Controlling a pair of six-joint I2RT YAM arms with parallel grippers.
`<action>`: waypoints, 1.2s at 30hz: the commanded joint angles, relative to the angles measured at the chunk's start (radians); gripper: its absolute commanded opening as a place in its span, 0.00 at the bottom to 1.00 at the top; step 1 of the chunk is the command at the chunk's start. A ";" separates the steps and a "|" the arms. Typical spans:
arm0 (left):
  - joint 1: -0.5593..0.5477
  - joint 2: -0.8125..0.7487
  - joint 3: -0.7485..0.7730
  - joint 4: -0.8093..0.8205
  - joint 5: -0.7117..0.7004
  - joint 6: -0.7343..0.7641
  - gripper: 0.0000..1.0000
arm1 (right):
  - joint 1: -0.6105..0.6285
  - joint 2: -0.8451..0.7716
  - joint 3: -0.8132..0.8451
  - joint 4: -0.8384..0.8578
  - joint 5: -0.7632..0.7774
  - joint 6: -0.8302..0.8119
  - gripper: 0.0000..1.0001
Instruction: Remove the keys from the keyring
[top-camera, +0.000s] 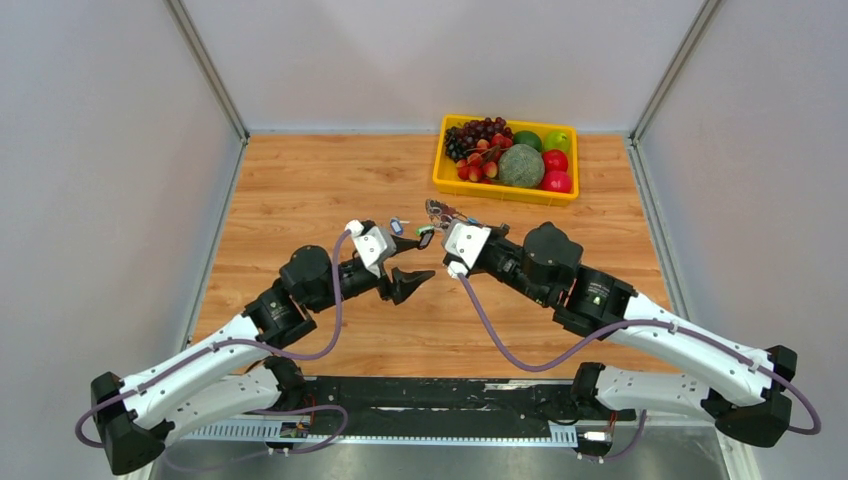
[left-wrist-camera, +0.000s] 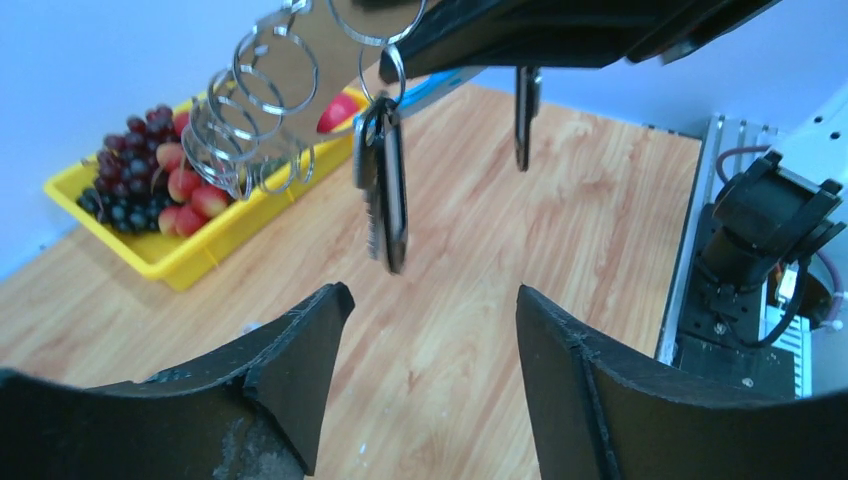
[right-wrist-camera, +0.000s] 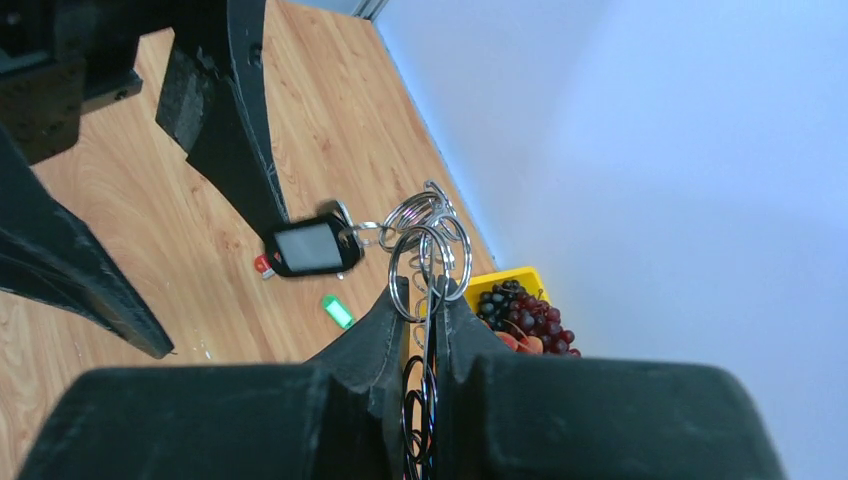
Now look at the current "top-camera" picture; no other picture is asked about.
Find black key tag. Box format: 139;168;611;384
417;229;435;250

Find metal key organizer blue handle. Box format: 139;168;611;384
425;199;479;230

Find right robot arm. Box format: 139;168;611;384
442;219;797;448

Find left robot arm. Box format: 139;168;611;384
75;220;434;476

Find green key tag with key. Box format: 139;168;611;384
416;225;433;237

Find yellow plastic bin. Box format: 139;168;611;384
432;114;579;206

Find cherry cluster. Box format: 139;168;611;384
447;133;513;184

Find red apple lower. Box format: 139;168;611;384
539;170;573;194

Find red apple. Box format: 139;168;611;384
539;170;573;194
542;149;570;172

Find cantaloupe melon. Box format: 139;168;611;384
498;144;546;188

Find red apple upper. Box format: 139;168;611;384
542;149;570;172

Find dark grape bunch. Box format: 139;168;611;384
443;117;514;162

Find dark green lime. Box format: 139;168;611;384
512;130;544;152

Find green apple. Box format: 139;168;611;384
543;130;573;153

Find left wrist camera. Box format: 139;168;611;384
346;220;396;278

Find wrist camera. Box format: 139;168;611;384
442;219;492;278
346;220;396;278

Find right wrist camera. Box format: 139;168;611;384
442;219;492;278

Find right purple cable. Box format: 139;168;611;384
457;274;823;462

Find purple cable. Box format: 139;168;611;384
457;274;823;462
74;228;352;458

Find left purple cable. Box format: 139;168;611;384
74;228;352;458

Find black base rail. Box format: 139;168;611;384
271;376;612;439

